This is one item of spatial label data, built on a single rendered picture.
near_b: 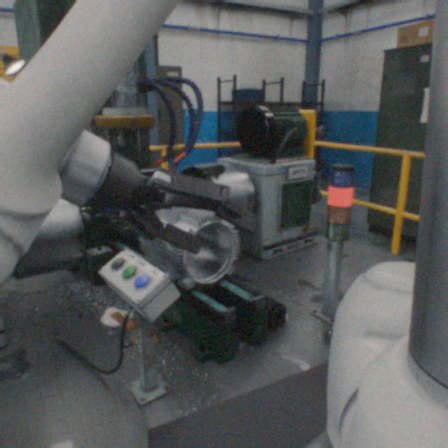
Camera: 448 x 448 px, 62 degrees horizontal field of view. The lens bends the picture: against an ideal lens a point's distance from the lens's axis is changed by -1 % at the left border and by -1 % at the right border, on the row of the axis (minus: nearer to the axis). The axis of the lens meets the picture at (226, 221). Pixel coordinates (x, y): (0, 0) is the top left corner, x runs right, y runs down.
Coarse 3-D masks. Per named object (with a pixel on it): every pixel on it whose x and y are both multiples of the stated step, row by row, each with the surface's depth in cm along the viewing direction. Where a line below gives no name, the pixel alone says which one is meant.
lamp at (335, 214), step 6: (330, 210) 96; (336, 210) 94; (342, 210) 94; (348, 210) 94; (330, 216) 96; (336, 216) 95; (342, 216) 94; (348, 216) 95; (336, 222) 95; (342, 222) 95
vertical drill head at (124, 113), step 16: (128, 80) 109; (112, 96) 110; (128, 96) 110; (112, 112) 109; (128, 112) 110; (144, 112) 114; (112, 128) 109; (128, 128) 109; (144, 128) 112; (144, 144) 116
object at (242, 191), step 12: (192, 168) 130; (204, 168) 129; (216, 168) 131; (228, 168) 134; (240, 168) 139; (216, 180) 127; (228, 180) 129; (240, 180) 132; (240, 192) 131; (252, 192) 136; (240, 204) 131; (252, 204) 137
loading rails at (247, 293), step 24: (192, 288) 95; (216, 288) 99; (240, 288) 95; (168, 312) 100; (192, 312) 90; (216, 312) 82; (240, 312) 92; (264, 312) 90; (192, 336) 92; (216, 336) 84; (240, 336) 94; (264, 336) 92; (216, 360) 86
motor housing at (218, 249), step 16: (176, 224) 93; (192, 224) 90; (208, 224) 103; (224, 224) 93; (144, 240) 100; (160, 240) 93; (208, 240) 105; (224, 240) 100; (160, 256) 94; (176, 256) 87; (192, 256) 107; (208, 256) 103; (224, 256) 99; (176, 272) 90; (192, 272) 99; (208, 272) 98; (224, 272) 97; (208, 288) 94
